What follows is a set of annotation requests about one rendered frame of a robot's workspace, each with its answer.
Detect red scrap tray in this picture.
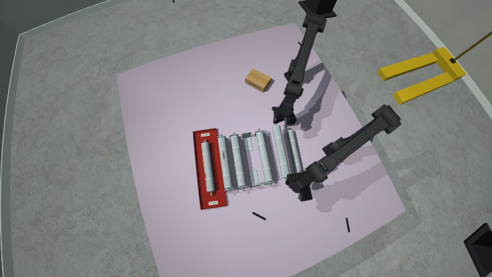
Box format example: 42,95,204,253
193,128,227,210

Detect brown cardboard box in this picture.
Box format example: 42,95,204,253
245,69,271,92

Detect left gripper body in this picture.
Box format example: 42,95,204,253
287,173,301,188

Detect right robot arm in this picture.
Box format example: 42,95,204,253
278,12,327,126

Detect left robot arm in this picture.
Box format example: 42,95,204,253
290,104,401,202

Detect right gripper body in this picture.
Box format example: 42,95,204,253
272,103,284,119

